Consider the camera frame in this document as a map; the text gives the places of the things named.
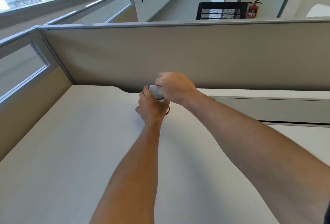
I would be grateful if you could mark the person's right hand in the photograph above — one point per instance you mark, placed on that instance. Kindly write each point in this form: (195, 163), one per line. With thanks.
(175, 88)

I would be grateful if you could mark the person's left hand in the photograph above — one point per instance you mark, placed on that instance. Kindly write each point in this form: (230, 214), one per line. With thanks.
(152, 109)

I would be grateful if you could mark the person's left thumb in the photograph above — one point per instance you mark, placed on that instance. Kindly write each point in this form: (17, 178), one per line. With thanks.
(144, 93)

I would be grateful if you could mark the person's right fingers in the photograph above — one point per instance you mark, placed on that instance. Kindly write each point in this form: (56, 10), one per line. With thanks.
(160, 80)

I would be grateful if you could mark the white round lid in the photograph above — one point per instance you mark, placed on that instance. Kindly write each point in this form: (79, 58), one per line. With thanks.
(156, 92)

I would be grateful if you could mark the round container with dark rim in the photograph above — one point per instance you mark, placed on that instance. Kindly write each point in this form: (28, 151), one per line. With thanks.
(167, 111)

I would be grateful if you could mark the person's right forearm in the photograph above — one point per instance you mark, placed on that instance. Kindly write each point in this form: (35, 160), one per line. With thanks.
(257, 151)

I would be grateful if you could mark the person's left forearm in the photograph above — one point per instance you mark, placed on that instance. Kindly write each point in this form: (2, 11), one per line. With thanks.
(130, 177)

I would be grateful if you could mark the beige desk partition panel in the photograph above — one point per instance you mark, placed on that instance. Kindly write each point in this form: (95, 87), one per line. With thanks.
(185, 56)

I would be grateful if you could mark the black mesh office chair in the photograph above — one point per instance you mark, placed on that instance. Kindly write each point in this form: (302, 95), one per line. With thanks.
(221, 10)

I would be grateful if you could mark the far partition with glass pane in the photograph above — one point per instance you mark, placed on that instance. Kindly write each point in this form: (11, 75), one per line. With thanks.
(100, 8)

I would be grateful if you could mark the red fire extinguisher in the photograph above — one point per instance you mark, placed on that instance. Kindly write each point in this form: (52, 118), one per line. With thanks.
(253, 9)

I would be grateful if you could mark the side partition with glass pane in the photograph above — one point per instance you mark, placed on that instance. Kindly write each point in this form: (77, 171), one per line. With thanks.
(24, 82)

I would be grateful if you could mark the white chair back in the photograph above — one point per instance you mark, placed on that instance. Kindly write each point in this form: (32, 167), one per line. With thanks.
(318, 10)

